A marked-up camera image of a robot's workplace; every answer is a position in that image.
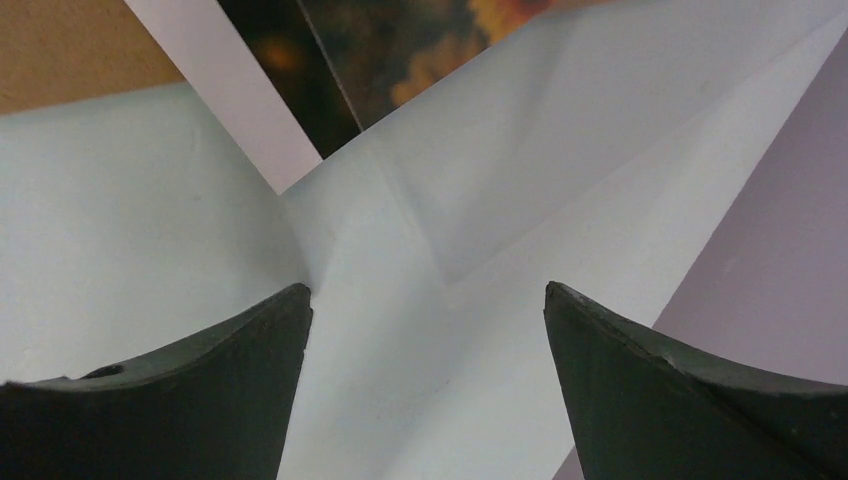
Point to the brown cardboard backing board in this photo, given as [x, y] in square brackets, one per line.
[58, 52]

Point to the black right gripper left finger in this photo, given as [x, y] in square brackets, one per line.
[213, 405]

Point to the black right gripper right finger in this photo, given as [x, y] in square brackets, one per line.
[643, 405]

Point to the sunflower photo print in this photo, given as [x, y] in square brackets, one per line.
[294, 81]

